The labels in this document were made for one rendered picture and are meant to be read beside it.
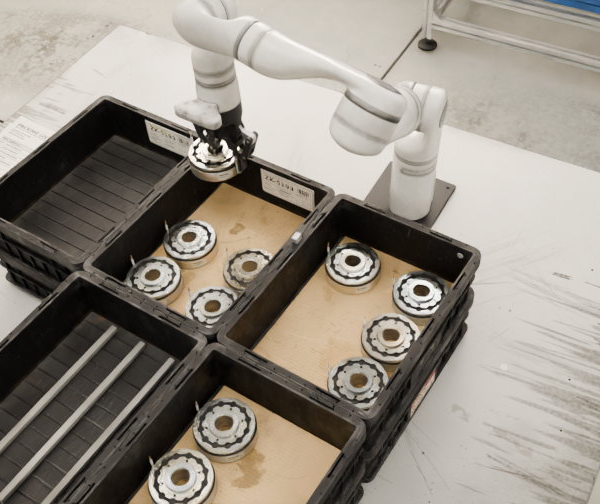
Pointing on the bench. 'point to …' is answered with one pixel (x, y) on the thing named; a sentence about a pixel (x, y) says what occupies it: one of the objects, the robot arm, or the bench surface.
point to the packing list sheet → (1, 156)
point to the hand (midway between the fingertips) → (229, 159)
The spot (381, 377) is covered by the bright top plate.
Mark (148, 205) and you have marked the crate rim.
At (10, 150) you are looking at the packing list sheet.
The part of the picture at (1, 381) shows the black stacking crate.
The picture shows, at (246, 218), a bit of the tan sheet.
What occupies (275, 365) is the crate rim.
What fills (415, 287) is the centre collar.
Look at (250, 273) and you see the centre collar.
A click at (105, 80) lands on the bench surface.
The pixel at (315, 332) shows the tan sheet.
